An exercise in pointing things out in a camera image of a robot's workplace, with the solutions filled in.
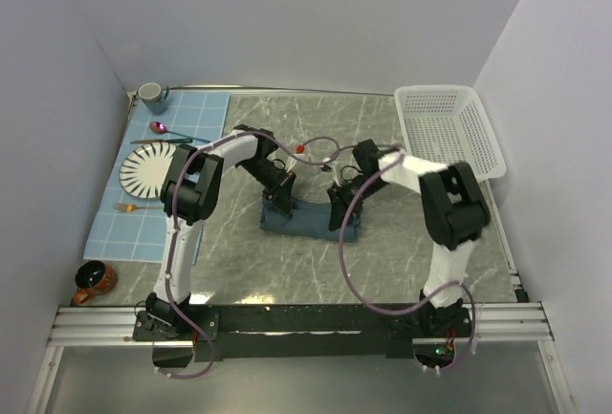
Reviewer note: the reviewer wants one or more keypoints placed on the gold fork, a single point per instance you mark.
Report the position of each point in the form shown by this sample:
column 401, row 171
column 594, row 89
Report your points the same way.
column 130, row 208

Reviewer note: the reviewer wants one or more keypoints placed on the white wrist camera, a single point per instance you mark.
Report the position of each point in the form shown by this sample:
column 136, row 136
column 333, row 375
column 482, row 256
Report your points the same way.
column 333, row 168
column 290, row 164

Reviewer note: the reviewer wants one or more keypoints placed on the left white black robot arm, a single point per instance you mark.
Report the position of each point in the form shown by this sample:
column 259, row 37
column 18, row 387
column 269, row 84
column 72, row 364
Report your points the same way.
column 190, row 194

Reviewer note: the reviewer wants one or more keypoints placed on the brown orange ceramic mug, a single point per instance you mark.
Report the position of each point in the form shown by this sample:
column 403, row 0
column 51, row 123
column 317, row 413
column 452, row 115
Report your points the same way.
column 92, row 279

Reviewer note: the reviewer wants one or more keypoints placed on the blue checked placemat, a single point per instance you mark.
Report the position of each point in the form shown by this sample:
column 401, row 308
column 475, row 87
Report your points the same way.
column 140, row 236

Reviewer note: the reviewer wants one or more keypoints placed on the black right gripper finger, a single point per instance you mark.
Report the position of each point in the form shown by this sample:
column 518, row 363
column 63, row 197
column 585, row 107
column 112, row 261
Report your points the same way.
column 338, row 212
column 340, row 198

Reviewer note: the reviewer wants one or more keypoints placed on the white perforated plastic basket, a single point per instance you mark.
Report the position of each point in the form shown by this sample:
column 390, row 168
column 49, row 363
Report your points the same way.
column 449, row 124

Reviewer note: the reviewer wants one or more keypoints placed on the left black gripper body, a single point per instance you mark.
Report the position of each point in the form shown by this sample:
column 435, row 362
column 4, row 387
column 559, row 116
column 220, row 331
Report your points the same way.
column 265, row 174

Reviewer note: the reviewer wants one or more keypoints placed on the iridescent purple spoon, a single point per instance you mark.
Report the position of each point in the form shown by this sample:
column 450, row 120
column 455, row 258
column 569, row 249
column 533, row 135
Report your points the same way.
column 161, row 129

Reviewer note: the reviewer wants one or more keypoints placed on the blue-grey t-shirt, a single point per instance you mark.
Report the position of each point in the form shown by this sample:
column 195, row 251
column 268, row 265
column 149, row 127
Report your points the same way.
column 309, row 220

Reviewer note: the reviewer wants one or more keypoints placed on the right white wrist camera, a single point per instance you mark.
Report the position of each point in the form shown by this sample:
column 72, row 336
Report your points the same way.
column 333, row 168

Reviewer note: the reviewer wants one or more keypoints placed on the grey mug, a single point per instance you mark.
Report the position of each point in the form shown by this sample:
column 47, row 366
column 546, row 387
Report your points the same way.
column 155, row 97

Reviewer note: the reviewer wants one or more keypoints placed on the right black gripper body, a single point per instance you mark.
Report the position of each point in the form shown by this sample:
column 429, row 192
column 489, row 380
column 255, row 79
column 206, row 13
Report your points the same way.
column 350, row 187

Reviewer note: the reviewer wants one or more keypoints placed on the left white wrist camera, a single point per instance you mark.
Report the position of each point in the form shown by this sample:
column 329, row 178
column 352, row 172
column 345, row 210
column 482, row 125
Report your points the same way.
column 290, row 164

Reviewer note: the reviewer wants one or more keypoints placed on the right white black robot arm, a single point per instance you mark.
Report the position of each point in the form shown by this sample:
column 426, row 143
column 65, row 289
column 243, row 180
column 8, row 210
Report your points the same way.
column 454, row 209

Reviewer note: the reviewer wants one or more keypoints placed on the white blue striped plate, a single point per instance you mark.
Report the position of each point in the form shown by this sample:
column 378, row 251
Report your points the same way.
column 142, row 172

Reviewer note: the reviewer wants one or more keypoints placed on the aluminium frame rail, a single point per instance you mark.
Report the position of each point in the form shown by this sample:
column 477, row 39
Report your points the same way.
column 113, row 326

